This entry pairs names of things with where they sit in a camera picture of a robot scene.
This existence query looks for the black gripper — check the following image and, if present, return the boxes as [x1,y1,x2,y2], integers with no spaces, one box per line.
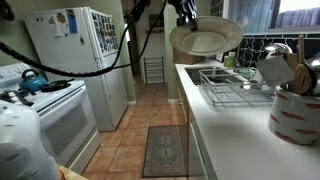
[167,0,199,32]

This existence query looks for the floral ceramic plate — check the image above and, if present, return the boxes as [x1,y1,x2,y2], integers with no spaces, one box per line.
[168,15,245,57]

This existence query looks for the brown cardboard box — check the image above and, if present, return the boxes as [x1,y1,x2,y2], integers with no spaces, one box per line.
[173,49,206,65]

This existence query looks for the white paper sheet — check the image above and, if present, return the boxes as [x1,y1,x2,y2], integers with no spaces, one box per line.
[214,52,225,64]

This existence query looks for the stainless steel sink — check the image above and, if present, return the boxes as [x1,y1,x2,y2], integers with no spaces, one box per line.
[184,65,244,86]

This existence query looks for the metal shelf rack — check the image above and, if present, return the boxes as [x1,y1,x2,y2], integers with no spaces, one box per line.
[143,55,165,85]

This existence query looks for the green soap bottle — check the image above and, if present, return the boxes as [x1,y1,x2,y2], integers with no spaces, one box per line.
[223,51,238,70]

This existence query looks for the wide wooden base cabinet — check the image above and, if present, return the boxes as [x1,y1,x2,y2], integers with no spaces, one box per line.
[175,71,190,126]

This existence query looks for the green sponge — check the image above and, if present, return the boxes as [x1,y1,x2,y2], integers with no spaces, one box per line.
[239,67,252,78]

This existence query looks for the steel ladle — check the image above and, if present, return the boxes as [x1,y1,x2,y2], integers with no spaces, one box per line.
[263,42,294,61]

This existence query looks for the kitchen window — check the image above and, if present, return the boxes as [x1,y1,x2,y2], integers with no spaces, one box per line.
[229,0,320,34]

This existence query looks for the wooden spoon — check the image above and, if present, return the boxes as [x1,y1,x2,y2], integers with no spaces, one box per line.
[283,51,300,73]

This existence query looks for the white refrigerator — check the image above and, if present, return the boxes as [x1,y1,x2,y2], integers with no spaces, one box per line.
[23,6,129,133]

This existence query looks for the slotted wooden spatula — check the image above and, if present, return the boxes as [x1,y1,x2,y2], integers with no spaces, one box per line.
[289,63,314,96]

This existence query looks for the patterned floor rug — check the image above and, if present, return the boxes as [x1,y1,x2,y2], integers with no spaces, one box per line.
[142,125,189,178]

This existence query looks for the white crock red chili print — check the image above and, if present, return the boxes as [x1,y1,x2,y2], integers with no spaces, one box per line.
[268,87,320,146]

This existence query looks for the black frying pan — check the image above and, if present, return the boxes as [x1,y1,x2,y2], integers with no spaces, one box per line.
[41,78,76,93]

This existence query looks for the white electric stove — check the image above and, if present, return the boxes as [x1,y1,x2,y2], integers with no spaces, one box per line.
[0,63,101,174]

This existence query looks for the blue kettle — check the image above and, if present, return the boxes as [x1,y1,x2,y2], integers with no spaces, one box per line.
[18,68,49,94]

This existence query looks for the wire dish rack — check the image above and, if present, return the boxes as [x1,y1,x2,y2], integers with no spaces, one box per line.
[198,67,276,108]

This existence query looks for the thin wooden utensil handle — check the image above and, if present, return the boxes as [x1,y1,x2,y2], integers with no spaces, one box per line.
[297,34,306,66]

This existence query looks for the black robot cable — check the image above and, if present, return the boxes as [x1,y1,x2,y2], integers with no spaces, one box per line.
[0,0,168,79]

